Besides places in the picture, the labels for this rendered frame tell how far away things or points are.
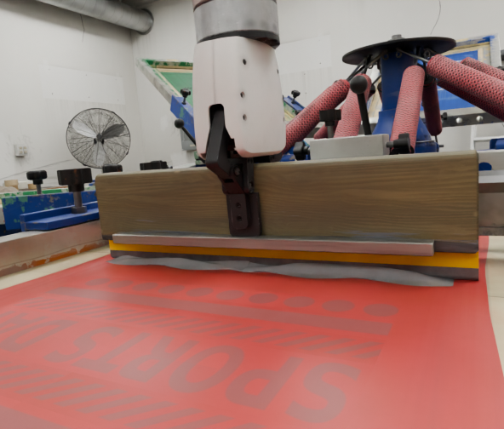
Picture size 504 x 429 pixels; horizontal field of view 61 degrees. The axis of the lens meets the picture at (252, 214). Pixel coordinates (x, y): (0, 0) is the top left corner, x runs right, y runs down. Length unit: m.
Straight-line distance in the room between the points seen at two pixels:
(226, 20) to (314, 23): 4.60
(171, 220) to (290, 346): 0.23
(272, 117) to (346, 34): 4.46
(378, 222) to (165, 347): 0.19
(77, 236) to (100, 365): 0.34
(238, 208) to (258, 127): 0.07
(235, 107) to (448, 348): 0.23
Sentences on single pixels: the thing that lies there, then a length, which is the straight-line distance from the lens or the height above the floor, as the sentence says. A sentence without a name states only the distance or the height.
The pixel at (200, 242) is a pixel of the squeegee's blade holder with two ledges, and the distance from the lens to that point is 0.42.
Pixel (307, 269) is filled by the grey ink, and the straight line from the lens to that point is 0.39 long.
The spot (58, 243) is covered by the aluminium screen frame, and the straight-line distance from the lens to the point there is 0.57.
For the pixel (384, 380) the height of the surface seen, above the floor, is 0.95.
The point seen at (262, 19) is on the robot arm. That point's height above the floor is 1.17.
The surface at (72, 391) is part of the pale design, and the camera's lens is 0.25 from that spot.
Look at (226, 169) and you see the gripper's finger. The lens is 0.36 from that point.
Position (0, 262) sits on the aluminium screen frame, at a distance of 0.53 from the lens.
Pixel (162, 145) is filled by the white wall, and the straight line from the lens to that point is 5.87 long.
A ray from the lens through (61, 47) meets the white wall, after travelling 5.43.
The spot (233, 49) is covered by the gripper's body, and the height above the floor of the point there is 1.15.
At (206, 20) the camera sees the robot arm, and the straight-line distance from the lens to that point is 0.40.
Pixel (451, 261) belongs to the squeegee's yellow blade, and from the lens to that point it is 0.37.
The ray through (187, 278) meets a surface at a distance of 0.41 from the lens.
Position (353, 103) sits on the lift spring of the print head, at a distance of 1.05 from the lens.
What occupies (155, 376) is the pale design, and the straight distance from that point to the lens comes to 0.24.
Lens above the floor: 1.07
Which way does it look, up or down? 8 degrees down
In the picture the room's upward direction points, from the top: 4 degrees counter-clockwise
